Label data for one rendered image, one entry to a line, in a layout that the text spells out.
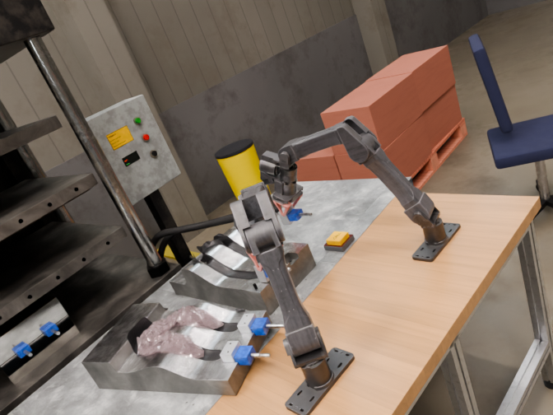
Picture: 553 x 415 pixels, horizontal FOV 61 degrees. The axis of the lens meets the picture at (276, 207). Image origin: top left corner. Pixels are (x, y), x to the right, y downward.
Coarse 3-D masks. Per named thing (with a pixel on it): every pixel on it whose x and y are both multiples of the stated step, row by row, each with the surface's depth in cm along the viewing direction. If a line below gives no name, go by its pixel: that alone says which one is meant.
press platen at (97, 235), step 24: (24, 240) 231; (48, 240) 216; (72, 240) 202; (96, 240) 190; (120, 240) 194; (0, 264) 210; (24, 264) 197; (48, 264) 186; (72, 264) 180; (0, 288) 181; (24, 288) 171; (48, 288) 174; (0, 312) 162
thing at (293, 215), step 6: (282, 210) 169; (294, 210) 168; (300, 210) 167; (282, 216) 169; (288, 216) 167; (294, 216) 165; (300, 216) 166; (306, 216) 164; (282, 222) 171; (288, 222) 169
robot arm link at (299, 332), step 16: (256, 224) 106; (272, 224) 105; (256, 240) 105; (272, 240) 105; (256, 256) 106; (272, 256) 105; (272, 272) 106; (288, 272) 107; (272, 288) 107; (288, 288) 106; (288, 304) 106; (288, 320) 106; (304, 320) 106; (288, 336) 106; (304, 336) 106; (304, 352) 108
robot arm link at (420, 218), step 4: (436, 208) 144; (416, 212) 139; (420, 212) 138; (432, 212) 145; (436, 212) 144; (412, 216) 140; (416, 216) 139; (420, 216) 138; (424, 216) 138; (432, 216) 143; (436, 216) 142; (416, 220) 139; (420, 220) 139; (424, 220) 138; (428, 220) 138; (432, 220) 141; (436, 220) 141; (420, 224) 140; (424, 224) 140; (428, 224) 139; (432, 224) 138
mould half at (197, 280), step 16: (240, 240) 171; (224, 256) 165; (240, 256) 165; (304, 256) 155; (192, 272) 160; (208, 272) 159; (304, 272) 155; (176, 288) 174; (192, 288) 166; (208, 288) 159; (224, 288) 152; (240, 288) 146; (224, 304) 158; (240, 304) 151; (256, 304) 145; (272, 304) 144
